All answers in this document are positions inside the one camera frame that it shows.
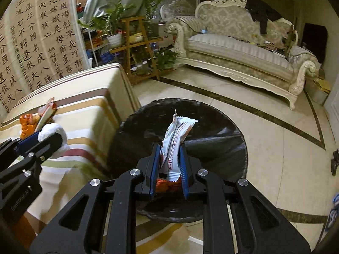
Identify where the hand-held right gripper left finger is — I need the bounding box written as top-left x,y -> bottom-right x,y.
29,143 -> 162,254

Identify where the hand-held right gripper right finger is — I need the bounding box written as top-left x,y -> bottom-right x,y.
179,142 -> 311,254

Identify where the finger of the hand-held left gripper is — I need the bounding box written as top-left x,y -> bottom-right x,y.
0,132 -> 64,185
0,131 -> 44,170

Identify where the white tissue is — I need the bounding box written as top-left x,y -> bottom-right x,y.
38,123 -> 70,159

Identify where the orange snack wrapper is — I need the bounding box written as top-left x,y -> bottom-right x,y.
20,113 -> 40,139

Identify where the red white snack wrapper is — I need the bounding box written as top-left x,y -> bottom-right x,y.
38,97 -> 58,133

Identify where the black trash bin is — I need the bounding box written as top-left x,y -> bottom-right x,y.
107,98 -> 249,223

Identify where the orange crumpled wrapper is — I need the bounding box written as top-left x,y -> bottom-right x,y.
156,177 -> 183,193

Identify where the striped tablecloth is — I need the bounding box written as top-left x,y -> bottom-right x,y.
0,63 -> 194,254

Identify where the calligraphy folding screen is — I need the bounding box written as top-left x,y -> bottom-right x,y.
0,0 -> 92,127

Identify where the metal shelf rack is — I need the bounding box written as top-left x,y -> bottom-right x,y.
78,28 -> 114,68

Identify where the small leafy floor plant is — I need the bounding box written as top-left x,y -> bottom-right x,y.
154,49 -> 179,70

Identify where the potted plant white pot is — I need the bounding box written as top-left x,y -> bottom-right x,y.
78,0 -> 137,48

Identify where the wooden plant stand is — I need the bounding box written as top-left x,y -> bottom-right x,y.
109,16 -> 163,84

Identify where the cream carved sofa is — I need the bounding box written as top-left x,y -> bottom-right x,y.
168,0 -> 322,111

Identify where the tall potted plant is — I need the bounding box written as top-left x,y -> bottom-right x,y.
135,0 -> 170,39

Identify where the clutter of papers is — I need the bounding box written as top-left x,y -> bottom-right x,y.
238,32 -> 294,59

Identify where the dark slipper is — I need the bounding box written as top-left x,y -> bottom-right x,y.
331,149 -> 339,176

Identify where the blue slipper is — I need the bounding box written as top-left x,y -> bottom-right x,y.
327,193 -> 339,231

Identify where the yellow bag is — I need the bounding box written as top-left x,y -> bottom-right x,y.
313,77 -> 331,96

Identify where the cream carved armchair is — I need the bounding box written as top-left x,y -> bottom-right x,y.
160,0 -> 196,23

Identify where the black garment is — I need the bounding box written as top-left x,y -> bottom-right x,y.
245,0 -> 284,35

